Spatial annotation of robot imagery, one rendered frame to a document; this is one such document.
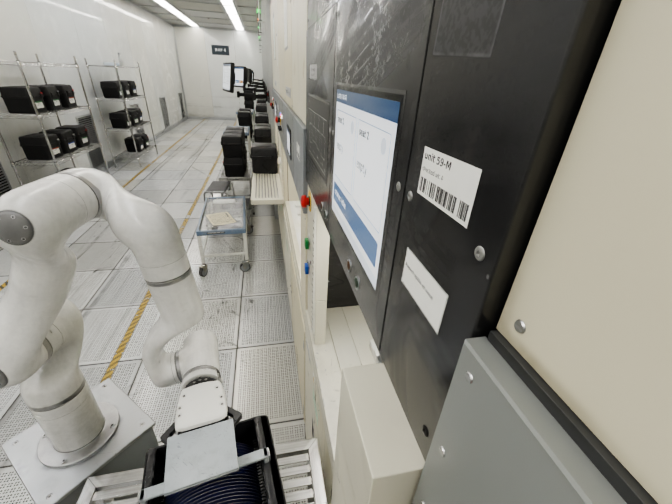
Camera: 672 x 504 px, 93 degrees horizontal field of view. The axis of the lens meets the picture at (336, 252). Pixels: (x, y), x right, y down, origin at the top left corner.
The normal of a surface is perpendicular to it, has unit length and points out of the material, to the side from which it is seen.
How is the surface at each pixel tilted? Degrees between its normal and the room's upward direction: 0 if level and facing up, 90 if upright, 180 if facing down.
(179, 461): 0
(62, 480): 0
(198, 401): 2
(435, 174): 90
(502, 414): 90
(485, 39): 90
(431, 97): 90
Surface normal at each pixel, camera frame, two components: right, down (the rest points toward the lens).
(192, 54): 0.20, 0.48
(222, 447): 0.05, -0.87
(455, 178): -0.98, 0.06
